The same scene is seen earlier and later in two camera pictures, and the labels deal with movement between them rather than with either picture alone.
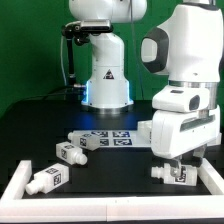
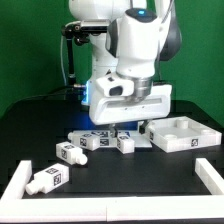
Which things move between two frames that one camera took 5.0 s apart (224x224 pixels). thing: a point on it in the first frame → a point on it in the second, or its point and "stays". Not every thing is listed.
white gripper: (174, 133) → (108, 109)
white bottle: (87, 139) stays
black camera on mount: (75, 29) stays
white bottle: (49, 179) stays
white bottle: (70, 153) stays
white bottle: (188, 175) → (125, 144)
